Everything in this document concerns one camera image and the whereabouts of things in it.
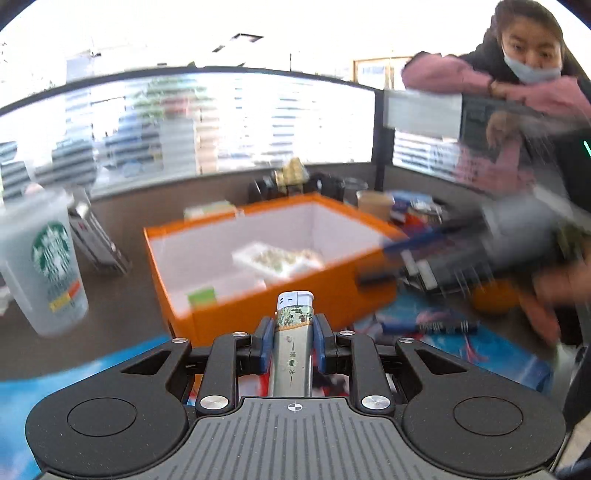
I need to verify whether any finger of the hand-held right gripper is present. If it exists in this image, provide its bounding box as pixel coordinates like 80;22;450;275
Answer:
358;251;490;291
383;215;490;257

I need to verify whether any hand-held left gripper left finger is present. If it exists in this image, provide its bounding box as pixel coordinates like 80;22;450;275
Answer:
83;318;276;416

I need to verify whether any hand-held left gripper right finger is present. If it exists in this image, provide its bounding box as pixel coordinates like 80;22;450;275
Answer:
314;318;506;416

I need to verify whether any silver patterned lighter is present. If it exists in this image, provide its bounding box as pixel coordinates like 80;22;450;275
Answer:
270;291;317;398

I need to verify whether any orange cardboard box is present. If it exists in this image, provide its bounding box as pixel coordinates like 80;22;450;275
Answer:
143;193;409;352

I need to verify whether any person's right hand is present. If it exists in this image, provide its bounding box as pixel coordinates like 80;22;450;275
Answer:
519;265;591;344

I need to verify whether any drink can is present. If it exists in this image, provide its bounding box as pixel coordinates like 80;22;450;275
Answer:
406;203;444;229

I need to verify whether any blue tissue packet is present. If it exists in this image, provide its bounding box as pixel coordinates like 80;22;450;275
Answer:
392;191;435;213

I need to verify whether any black pen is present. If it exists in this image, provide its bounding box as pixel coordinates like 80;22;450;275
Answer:
381;320;481;335

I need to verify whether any orange fruit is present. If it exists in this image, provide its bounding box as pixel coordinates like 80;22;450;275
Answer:
471;279;522;315

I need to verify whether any small green white box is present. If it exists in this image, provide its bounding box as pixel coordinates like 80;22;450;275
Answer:
187;286;218;308

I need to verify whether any white packet in box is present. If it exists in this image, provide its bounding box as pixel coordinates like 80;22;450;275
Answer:
231;241;326;280

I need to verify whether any frosted striped glass partition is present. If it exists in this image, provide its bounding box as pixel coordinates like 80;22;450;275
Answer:
374;88;591;208
0;67;377;204

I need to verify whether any blue printed desk mat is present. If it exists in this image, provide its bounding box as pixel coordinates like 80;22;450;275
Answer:
0;295;555;480

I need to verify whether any black mesh desk organizer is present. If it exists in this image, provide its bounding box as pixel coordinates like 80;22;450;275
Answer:
249;173;347;204

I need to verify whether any white sign panel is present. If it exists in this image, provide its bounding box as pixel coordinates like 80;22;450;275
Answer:
383;90;464;139

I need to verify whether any flat white green box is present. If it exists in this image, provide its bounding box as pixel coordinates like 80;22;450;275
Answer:
184;200;238;221

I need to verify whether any clear plastic cup green logo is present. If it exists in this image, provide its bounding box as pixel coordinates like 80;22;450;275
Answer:
0;187;89;337

